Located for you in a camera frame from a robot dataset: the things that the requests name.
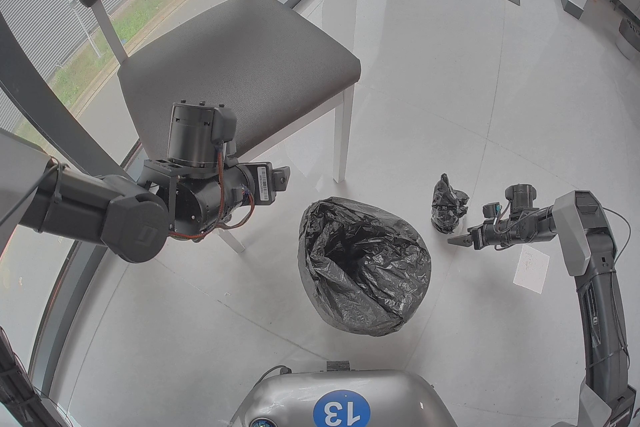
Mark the crumpled black plastic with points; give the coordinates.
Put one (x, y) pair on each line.
(447, 210)

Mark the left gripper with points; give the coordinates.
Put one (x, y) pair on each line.
(263, 185)

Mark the dark grey white-framed chair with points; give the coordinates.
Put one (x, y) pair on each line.
(235, 64)

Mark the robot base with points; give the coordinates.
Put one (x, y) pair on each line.
(300, 395)

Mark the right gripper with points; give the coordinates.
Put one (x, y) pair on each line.
(481, 237)

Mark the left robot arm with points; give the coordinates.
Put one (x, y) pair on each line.
(100, 205)

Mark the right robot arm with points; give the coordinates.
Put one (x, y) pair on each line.
(585, 235)

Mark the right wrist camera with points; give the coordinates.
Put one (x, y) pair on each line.
(491, 211)

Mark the black plastic bag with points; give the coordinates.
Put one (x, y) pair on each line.
(370, 295)

